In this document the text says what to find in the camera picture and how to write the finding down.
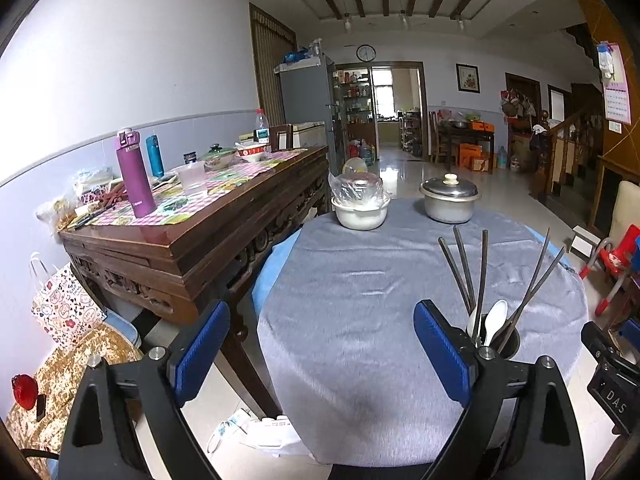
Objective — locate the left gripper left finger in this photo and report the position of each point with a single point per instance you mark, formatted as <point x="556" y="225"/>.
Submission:
<point x="100" y="441"/>

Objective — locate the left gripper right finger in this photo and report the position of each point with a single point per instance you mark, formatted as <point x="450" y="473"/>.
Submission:
<point x="517" y="421"/>

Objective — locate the dark metal utensil holder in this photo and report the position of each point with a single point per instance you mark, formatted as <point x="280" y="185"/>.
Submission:
<point x="507" y="344"/>

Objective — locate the gold patterned cloth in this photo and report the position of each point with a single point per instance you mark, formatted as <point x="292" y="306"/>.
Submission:
<point x="58" y="379"/>

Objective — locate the red plastic child chair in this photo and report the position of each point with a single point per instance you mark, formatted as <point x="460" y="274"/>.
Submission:
<point x="619" y="262"/>

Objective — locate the patterned paper gift bag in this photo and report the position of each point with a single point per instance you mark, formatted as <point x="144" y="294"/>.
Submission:
<point x="61" y="305"/>

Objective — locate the small white step stool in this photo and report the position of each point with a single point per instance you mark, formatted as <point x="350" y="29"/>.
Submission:
<point x="583" y="242"/>

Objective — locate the dark wooden sideboard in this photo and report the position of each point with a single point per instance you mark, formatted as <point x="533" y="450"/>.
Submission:
<point x="176" y="271"/>

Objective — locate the grey table cloth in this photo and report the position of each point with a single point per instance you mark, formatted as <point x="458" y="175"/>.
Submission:
<point x="337" y="335"/>

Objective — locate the blue table cloth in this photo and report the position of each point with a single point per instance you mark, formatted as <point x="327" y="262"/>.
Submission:
<point x="270" y="272"/>

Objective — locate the steel pot with lid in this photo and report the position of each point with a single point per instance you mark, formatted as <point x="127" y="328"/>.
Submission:
<point x="449" y="199"/>

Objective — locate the clear plastic container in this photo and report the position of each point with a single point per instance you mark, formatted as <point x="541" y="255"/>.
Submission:
<point x="192" y="178"/>

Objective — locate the white bowl with plastic bag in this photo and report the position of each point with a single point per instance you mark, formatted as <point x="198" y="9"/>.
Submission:
<point x="359" y="200"/>

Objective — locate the purple thermos bottle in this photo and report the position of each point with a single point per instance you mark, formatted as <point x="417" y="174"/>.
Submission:
<point x="131" y="165"/>

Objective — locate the teal thermos bottle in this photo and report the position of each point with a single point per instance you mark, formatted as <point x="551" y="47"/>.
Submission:
<point x="155" y="158"/>

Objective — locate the red white bowl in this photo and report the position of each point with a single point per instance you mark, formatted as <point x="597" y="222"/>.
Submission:
<point x="252" y="151"/>

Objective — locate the clear water bottle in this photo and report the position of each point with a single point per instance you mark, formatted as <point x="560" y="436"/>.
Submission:
<point x="262" y="127"/>

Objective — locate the white chest freezer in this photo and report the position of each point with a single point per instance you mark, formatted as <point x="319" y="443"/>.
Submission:
<point x="309" y="135"/>

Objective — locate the grey refrigerator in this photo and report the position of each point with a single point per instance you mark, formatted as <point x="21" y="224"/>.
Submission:
<point x="307" y="94"/>

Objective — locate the wall calendar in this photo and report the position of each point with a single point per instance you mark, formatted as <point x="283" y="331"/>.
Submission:
<point x="615" y="88"/>

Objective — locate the framed wall picture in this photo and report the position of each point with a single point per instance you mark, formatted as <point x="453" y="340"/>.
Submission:
<point x="468" y="78"/>

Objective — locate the round wall clock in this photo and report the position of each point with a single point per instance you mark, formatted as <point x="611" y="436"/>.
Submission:
<point x="366" y="53"/>

